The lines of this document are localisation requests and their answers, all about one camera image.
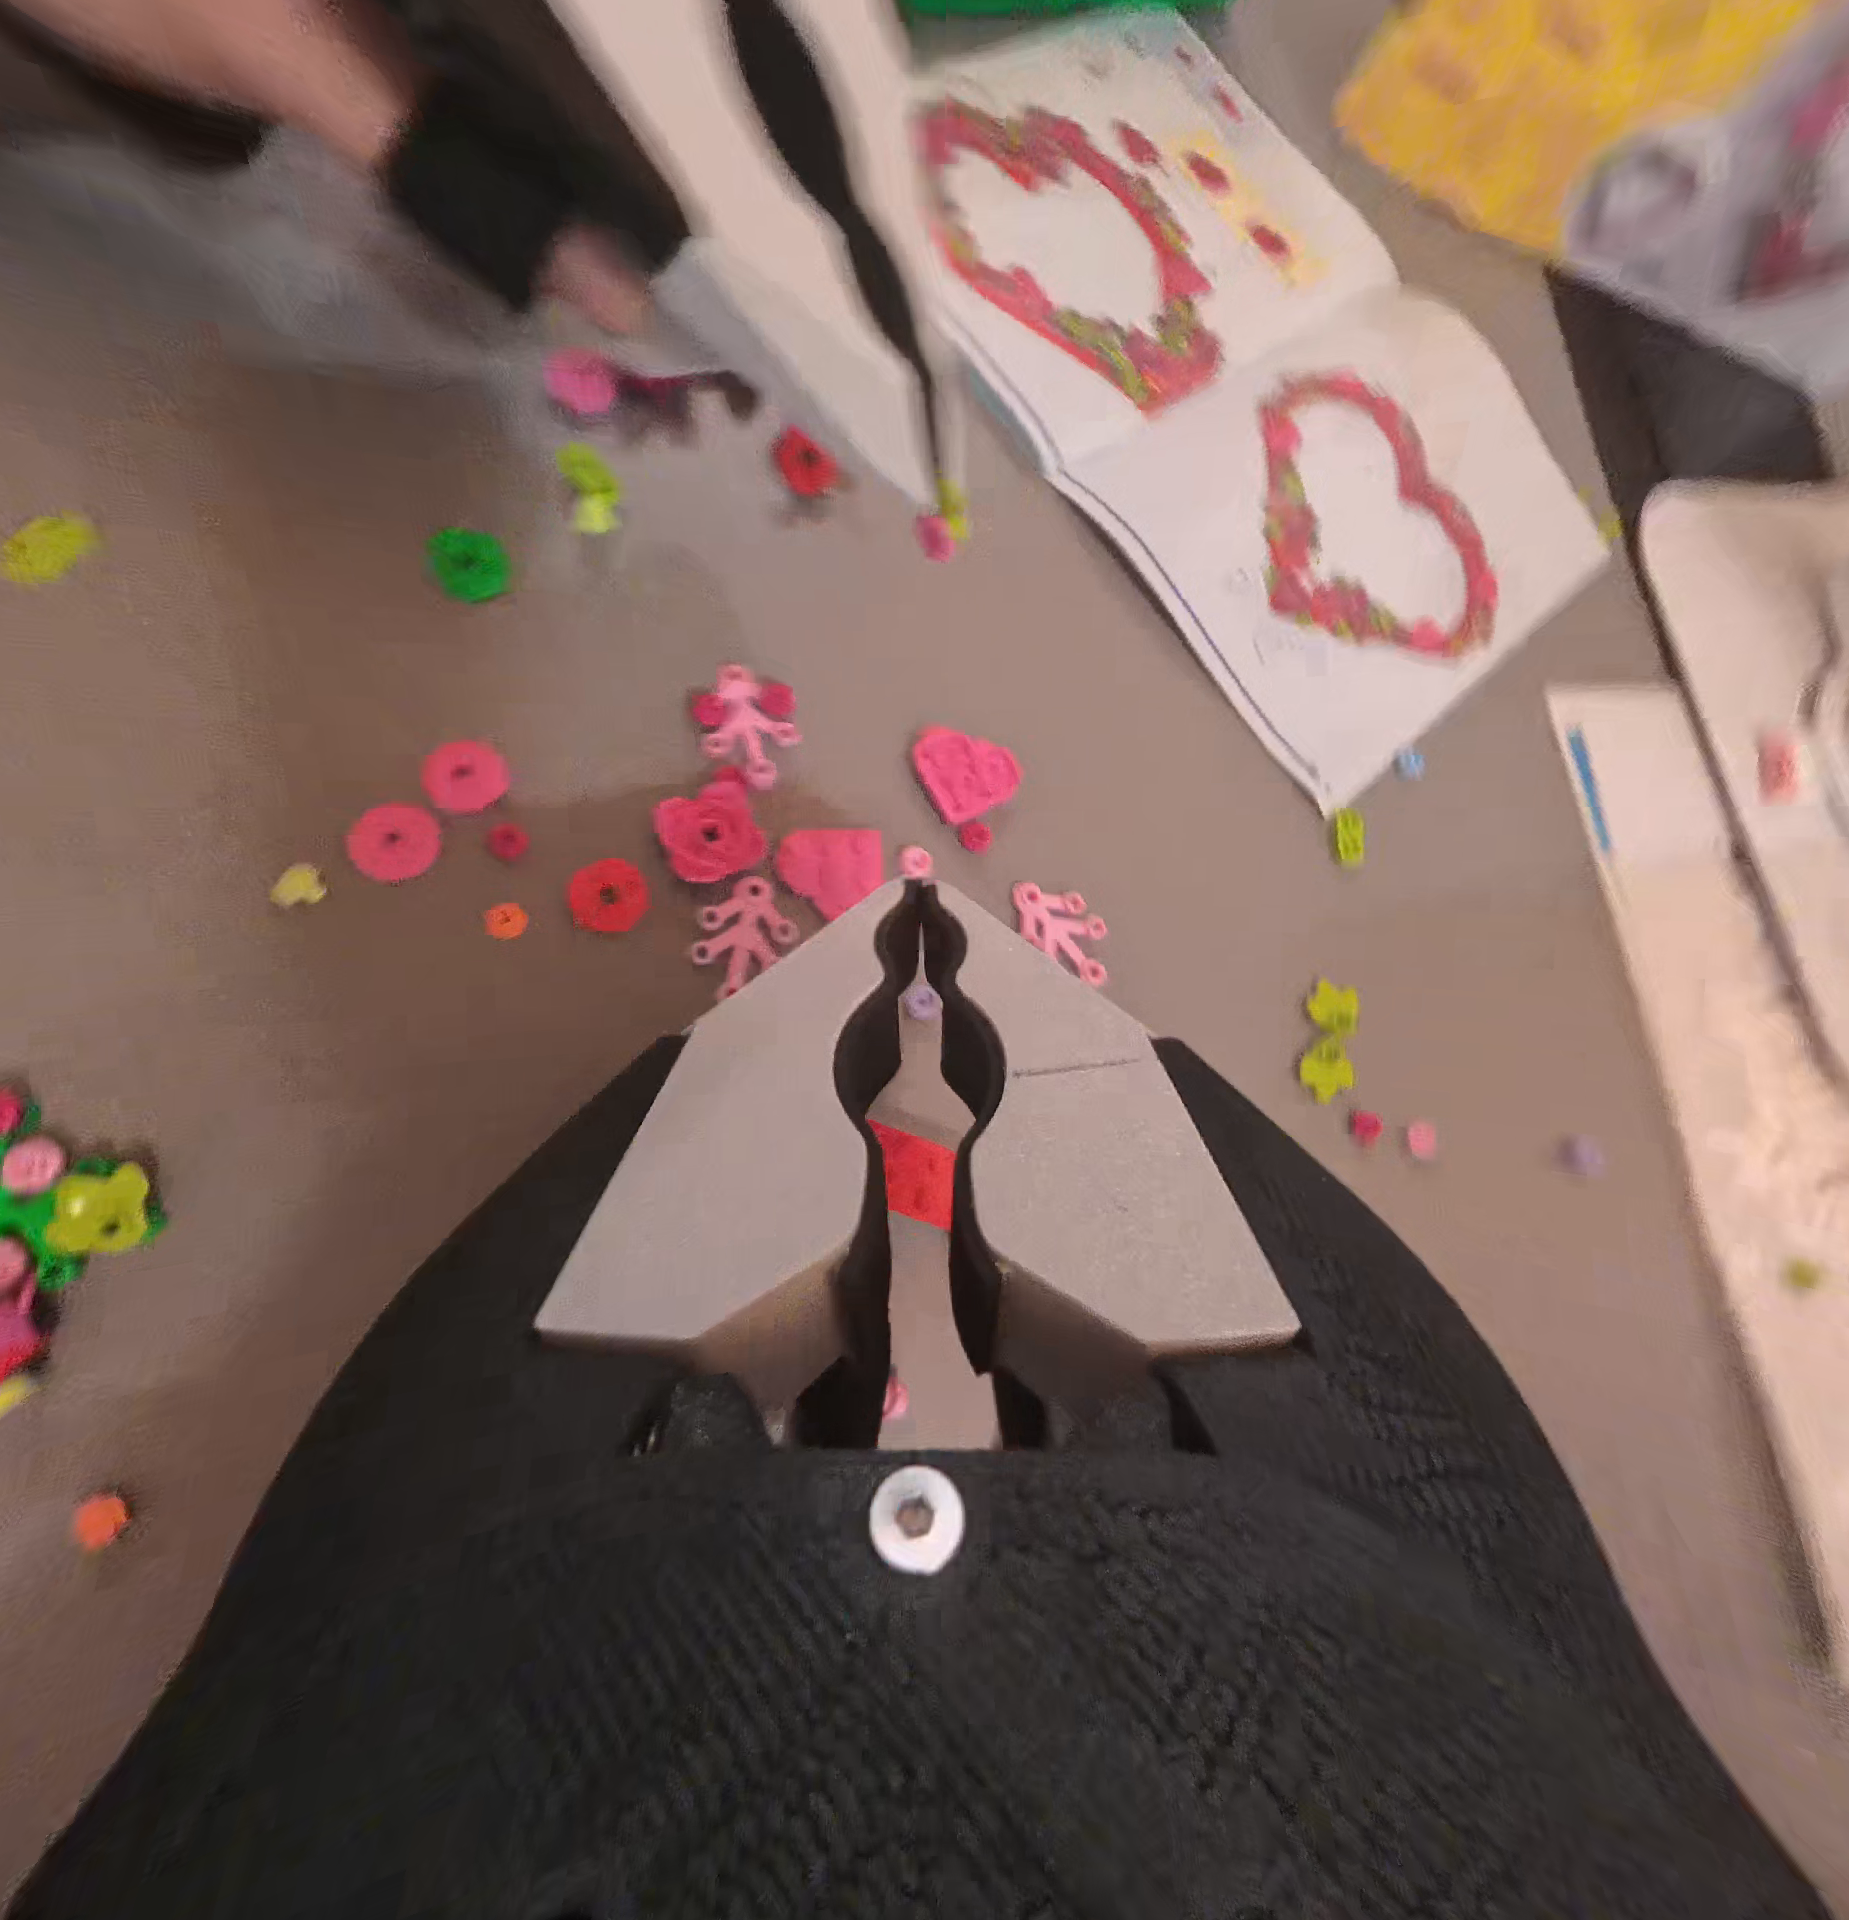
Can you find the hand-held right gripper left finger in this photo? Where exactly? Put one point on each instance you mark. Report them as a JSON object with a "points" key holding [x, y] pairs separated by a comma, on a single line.
{"points": [[698, 1203]]}

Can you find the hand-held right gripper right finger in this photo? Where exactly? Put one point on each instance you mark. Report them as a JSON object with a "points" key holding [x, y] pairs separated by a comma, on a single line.
{"points": [[1135, 1203]]}

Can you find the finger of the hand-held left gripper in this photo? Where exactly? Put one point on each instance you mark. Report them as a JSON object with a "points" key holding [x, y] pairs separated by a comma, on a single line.
{"points": [[879, 123], [713, 149]]}

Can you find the red lego heart frame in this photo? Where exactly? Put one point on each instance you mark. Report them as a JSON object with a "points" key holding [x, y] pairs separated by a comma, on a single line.
{"points": [[915, 1174]]}

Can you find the lime lego leaf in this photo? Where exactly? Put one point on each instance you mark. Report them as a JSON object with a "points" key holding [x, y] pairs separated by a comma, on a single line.
{"points": [[1329, 1068], [1329, 1003], [954, 502]]}

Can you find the pink branch with magenta studs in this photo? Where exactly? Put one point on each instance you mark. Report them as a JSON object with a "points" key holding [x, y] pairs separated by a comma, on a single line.
{"points": [[746, 723]]}

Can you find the magenta lego rose cluster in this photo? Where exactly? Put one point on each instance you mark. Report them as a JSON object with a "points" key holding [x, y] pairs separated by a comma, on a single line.
{"points": [[639, 394]]}

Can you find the plain pink lego branch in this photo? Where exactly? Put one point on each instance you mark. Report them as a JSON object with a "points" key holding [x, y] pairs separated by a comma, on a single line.
{"points": [[1063, 929], [746, 940]]}

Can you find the red round lego piece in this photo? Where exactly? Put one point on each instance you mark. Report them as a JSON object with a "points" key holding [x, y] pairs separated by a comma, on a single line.
{"points": [[591, 901], [807, 462]]}

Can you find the orange lego flower stud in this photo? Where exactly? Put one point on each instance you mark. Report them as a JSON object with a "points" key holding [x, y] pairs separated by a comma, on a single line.
{"points": [[505, 920]]}

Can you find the lime lego piece with holes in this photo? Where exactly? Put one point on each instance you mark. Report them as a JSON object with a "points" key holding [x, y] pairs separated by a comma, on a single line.
{"points": [[591, 470]]}

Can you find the pink lego heart plate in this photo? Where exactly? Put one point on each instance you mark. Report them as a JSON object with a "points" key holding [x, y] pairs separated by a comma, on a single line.
{"points": [[832, 869], [964, 774]]}

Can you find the small lime lego piece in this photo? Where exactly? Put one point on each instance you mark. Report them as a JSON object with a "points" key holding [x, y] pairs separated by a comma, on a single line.
{"points": [[295, 882], [593, 516]]}

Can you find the lime two-hole lego plate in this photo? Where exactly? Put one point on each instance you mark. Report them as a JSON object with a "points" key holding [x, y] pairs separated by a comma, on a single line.
{"points": [[46, 549], [1345, 840]]}

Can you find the green round lego piece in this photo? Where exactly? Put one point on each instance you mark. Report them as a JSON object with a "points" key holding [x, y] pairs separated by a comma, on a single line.
{"points": [[448, 572]]}

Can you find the pink lego disc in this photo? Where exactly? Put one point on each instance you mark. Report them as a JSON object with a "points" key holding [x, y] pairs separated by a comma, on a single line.
{"points": [[442, 778], [371, 847]]}

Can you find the yellow lego box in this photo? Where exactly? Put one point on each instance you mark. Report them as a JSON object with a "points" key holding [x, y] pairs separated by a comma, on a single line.
{"points": [[1466, 107]]}

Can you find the lego instruction booklet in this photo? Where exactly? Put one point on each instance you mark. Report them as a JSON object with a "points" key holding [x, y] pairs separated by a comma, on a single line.
{"points": [[1360, 493]]}

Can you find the green stem lego flower bunch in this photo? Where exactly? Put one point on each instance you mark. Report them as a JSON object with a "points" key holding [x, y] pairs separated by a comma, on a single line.
{"points": [[54, 1216]]}

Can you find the orange lego piece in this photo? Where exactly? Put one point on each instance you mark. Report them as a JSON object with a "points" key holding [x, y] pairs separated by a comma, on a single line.
{"points": [[99, 1517]]}

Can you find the person's left hand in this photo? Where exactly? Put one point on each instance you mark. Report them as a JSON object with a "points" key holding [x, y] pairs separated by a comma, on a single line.
{"points": [[238, 61]]}

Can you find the white flat stand base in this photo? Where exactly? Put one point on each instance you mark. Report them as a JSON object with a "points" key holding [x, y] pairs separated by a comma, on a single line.
{"points": [[1718, 601]]}

